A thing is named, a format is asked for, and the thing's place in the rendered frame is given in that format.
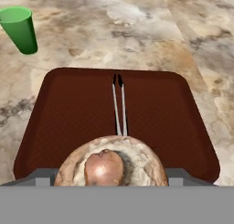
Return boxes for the dark brown tray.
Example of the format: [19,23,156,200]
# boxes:
[13,67,221,185]

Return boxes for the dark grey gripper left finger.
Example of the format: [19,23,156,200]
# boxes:
[0,168,60,187]

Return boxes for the metal tongs with black tips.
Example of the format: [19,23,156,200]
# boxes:
[112,73,129,137]

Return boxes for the green plastic cup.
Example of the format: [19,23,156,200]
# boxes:
[0,5,39,56]

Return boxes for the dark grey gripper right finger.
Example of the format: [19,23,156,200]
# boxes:
[165,167,218,187]

